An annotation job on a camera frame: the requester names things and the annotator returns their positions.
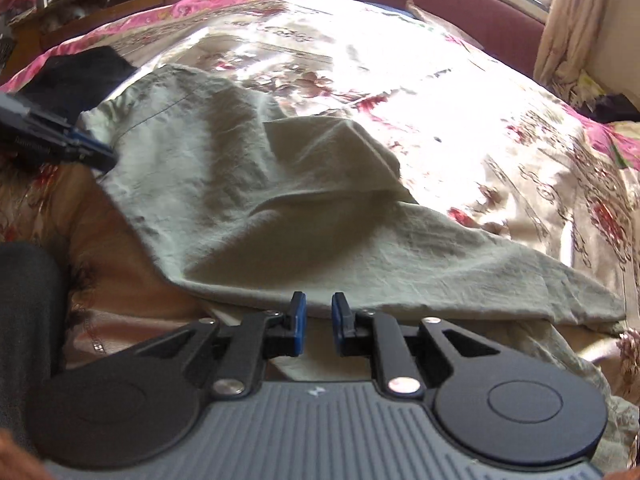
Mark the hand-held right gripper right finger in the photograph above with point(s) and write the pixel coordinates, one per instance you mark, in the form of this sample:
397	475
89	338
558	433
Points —
339	322

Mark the floral satin bedspread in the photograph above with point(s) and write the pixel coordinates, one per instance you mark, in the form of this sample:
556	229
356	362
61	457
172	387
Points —
450	110

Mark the green pants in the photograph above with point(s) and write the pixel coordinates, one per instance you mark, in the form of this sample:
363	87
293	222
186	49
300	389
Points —
225	185

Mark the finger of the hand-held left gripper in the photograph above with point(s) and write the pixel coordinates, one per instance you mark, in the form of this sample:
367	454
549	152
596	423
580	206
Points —
87	139
95	159

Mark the floral curtain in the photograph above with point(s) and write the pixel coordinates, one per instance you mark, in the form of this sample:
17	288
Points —
570	30

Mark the pile of clothes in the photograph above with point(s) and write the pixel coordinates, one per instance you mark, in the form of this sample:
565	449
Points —
607	97

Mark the dark cloth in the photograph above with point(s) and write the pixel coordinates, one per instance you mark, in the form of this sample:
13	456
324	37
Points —
75	80

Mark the person's leg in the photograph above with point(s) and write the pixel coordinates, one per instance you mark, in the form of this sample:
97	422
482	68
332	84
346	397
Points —
30	340

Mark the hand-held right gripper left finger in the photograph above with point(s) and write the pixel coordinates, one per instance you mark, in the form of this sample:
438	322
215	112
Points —
299	322

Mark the maroon headboard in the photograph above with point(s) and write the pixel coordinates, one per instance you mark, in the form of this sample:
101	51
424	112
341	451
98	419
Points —
475	10

